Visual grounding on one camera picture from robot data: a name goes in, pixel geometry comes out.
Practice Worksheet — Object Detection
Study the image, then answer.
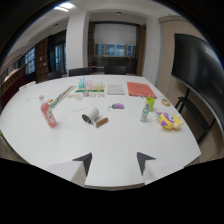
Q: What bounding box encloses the purple eggplant keychain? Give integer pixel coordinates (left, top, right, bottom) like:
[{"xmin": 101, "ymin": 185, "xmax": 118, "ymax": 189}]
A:
[{"xmin": 107, "ymin": 102, "xmax": 126, "ymax": 112}]

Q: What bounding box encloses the large black display screen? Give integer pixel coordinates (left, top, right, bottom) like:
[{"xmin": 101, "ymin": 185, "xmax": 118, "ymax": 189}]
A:
[{"xmin": 171, "ymin": 33, "xmax": 224, "ymax": 130}]

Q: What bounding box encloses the long colourful ruler box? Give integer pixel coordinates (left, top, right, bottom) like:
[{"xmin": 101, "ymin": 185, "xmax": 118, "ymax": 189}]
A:
[{"xmin": 49, "ymin": 85, "xmax": 77, "ymax": 111}]

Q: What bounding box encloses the small patterned packet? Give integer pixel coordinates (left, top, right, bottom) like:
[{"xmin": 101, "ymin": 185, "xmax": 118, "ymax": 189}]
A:
[{"xmin": 66, "ymin": 91, "xmax": 106, "ymax": 102}]

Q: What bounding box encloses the white roller window blind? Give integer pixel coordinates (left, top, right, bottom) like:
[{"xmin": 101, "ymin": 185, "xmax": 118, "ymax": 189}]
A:
[{"xmin": 92, "ymin": 22, "xmax": 138, "ymax": 47}]

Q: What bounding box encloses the small teal spray bottle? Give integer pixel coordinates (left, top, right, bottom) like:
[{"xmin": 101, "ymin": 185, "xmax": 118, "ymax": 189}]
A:
[{"xmin": 139, "ymin": 103, "xmax": 151, "ymax": 123}]

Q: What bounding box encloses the green plastic cup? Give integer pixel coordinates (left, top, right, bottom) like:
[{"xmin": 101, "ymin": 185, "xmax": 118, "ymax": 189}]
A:
[{"xmin": 144, "ymin": 96, "xmax": 156, "ymax": 113}]

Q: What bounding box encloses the brown wooden block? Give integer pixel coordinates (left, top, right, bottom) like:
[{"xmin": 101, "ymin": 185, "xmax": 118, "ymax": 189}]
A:
[{"xmin": 94, "ymin": 116, "xmax": 110, "ymax": 129}]

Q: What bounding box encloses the white mug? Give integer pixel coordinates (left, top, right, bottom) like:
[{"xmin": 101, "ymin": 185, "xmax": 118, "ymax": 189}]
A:
[{"xmin": 81, "ymin": 105, "xmax": 100, "ymax": 125}]

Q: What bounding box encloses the roll of tape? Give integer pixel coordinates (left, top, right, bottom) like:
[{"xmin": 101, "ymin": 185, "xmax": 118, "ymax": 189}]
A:
[{"xmin": 160, "ymin": 98, "xmax": 172, "ymax": 107}]

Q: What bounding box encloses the yellow purple plush toy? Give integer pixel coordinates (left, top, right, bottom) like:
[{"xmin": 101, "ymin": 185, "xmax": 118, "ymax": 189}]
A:
[{"xmin": 155, "ymin": 111, "xmax": 183, "ymax": 131}]

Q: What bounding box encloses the black office chair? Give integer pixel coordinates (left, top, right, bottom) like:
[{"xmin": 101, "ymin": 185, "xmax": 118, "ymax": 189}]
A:
[
  {"xmin": 67, "ymin": 66, "xmax": 91, "ymax": 78},
  {"xmin": 103, "ymin": 64, "xmax": 128, "ymax": 76},
  {"xmin": 47, "ymin": 70, "xmax": 63, "ymax": 81}
]

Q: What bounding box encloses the pink drink bottle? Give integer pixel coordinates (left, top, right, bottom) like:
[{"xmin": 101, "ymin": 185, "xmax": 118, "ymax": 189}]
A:
[{"xmin": 38, "ymin": 94, "xmax": 58, "ymax": 129}]

